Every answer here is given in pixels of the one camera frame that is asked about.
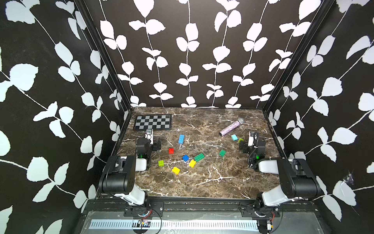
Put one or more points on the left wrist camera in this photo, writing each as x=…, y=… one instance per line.
x=149, y=135

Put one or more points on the yellow lego brick front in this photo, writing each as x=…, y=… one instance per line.
x=176, y=170

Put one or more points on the dark blue lego brick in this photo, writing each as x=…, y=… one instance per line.
x=185, y=158

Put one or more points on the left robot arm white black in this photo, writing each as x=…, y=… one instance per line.
x=118, y=178

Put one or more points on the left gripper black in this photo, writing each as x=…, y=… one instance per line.
x=156, y=146

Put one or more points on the purple glitter microphone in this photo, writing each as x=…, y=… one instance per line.
x=231, y=127

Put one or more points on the dark green long lego brick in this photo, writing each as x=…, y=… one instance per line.
x=199, y=157

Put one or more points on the green square lego brick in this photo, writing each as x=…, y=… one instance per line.
x=222, y=153

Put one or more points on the yellow lego brick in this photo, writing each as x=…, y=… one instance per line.
x=192, y=163
x=176, y=170

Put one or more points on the light blue long lego brick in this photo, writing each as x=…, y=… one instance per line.
x=181, y=139

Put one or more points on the white perforated strip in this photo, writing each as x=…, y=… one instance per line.
x=112, y=224

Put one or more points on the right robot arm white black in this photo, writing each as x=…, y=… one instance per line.
x=297, y=181

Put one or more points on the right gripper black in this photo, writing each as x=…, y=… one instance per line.
x=245, y=149

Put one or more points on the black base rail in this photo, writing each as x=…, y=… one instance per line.
x=161, y=205

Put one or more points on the cyan lego brick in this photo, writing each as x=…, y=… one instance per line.
x=234, y=137

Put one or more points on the black white checkerboard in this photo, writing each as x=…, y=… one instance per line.
x=153, y=122

